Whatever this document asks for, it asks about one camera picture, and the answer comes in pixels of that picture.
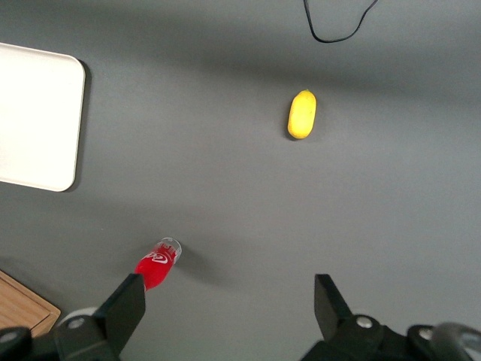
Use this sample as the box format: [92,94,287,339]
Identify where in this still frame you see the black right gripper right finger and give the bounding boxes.
[300,274,410,361]

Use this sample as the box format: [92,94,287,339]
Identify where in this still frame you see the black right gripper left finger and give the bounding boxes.
[54,273,147,361]

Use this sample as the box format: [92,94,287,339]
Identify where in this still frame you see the white rounded tray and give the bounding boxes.
[0,42,86,193]

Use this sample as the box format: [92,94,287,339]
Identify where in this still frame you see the red cola bottle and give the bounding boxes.
[134,236,183,293]

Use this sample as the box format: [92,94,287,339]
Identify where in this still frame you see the wooden board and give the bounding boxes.
[0,269,62,339]

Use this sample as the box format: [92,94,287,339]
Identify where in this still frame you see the yellow lemon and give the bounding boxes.
[287,89,318,140]

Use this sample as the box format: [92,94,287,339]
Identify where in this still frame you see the black cable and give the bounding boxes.
[302,0,380,44]

